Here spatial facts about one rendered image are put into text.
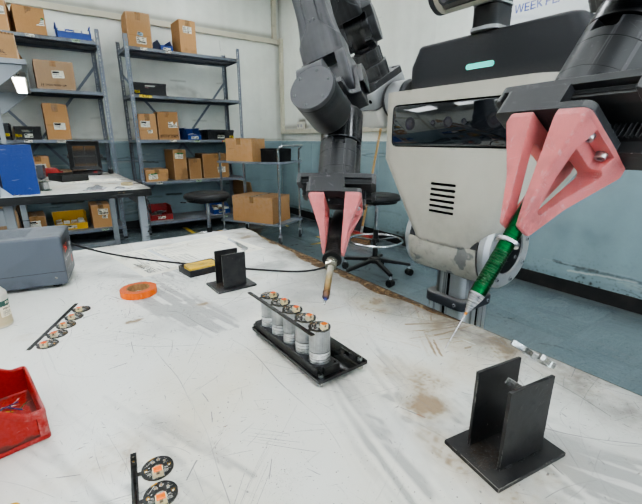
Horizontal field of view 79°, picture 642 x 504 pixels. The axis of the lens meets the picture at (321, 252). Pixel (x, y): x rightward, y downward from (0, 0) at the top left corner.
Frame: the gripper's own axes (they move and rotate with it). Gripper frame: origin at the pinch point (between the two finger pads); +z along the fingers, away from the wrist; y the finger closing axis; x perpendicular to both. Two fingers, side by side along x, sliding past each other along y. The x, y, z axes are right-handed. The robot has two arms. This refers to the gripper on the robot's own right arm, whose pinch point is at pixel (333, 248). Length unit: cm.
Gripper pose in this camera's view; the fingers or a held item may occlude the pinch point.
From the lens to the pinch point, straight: 50.3
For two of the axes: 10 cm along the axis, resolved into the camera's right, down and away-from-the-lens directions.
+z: -0.7, 9.7, -2.3
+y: 9.9, 0.4, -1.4
